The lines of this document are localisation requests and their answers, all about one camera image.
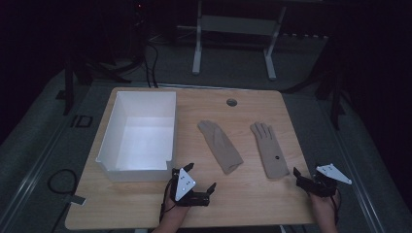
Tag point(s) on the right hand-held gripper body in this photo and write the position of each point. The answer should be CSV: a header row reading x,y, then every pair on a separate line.
x,y
333,173

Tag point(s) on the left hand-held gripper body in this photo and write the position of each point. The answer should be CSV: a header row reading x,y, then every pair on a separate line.
x,y
185,186

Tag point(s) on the person's left hand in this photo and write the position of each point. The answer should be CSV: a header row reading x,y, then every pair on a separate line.
x,y
171,210

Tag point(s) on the person's right hand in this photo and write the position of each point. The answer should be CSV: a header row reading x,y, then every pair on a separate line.
x,y
324,207

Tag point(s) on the beige glove with dark dot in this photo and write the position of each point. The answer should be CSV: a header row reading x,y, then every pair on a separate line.
x,y
270,152

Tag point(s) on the beige glove folded fingers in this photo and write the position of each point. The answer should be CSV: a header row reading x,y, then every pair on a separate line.
x,y
222,147

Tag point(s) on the white open box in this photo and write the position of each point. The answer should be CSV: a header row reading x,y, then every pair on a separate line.
x,y
142,142

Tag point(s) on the black tripod stand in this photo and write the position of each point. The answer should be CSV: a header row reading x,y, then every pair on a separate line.
x,y
68,84
335,97

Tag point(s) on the grey table grommet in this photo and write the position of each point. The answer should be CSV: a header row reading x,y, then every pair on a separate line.
x,y
231,102

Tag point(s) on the white metal stand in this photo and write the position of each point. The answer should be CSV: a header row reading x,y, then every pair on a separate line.
x,y
236,24

